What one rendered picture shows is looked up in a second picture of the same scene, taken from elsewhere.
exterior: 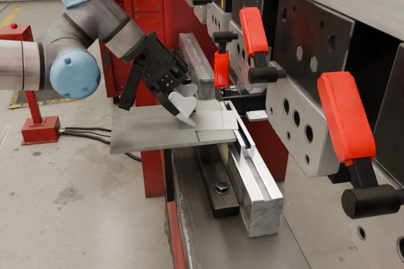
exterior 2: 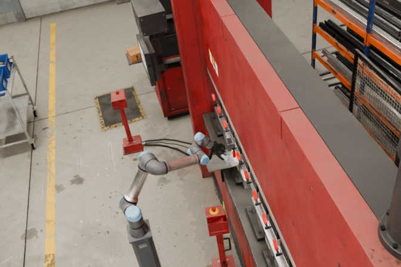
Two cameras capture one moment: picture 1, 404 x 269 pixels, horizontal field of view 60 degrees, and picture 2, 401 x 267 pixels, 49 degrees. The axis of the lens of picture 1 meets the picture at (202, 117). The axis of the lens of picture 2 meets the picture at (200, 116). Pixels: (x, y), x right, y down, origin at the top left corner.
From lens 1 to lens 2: 283 cm
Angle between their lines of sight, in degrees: 8
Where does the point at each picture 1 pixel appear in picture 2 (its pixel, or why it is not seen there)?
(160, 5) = (204, 96)
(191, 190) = (229, 178)
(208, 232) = (235, 188)
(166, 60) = (219, 147)
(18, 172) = (130, 171)
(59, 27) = (195, 146)
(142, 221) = (203, 189)
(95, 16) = (203, 142)
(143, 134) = (215, 165)
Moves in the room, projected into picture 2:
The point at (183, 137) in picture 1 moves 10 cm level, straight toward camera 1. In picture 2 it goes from (225, 165) to (227, 174)
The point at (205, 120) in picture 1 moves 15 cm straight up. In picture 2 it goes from (231, 159) to (230, 145)
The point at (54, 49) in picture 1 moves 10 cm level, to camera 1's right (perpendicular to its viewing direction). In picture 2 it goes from (200, 155) to (213, 154)
